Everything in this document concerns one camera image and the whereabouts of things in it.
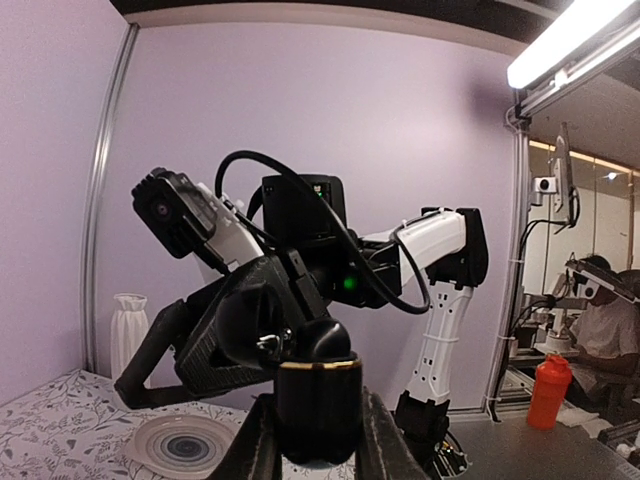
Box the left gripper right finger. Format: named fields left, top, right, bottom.
left=355, top=388, right=429, bottom=480

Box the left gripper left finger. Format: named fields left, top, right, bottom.
left=214, top=394, right=282, bottom=480

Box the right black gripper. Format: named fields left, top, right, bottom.
left=114, top=251, right=330, bottom=409

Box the black gold-trim charging case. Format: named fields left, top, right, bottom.
left=214, top=285, right=363, bottom=469

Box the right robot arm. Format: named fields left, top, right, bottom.
left=115, top=168, right=488, bottom=471

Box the white ribbed vase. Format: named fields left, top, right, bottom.
left=110, top=293, right=149, bottom=380

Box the swirl patterned plate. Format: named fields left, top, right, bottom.
left=124, top=415, right=239, bottom=479

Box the red shaker bottle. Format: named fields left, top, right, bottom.
left=527, top=355, right=572, bottom=430

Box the seated person background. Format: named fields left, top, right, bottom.
left=566, top=286, right=639, bottom=411

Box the background webcam on stand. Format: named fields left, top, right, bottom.
left=529, top=176, right=559, bottom=207

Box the ceiling tube light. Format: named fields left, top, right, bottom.
left=507, top=0, right=635, bottom=89

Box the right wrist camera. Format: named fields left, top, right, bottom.
left=131, top=167, right=218, bottom=264

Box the right aluminium post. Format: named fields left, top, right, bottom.
left=79, top=22, right=141, bottom=374

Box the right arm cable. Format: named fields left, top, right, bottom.
left=214, top=151, right=432, bottom=316

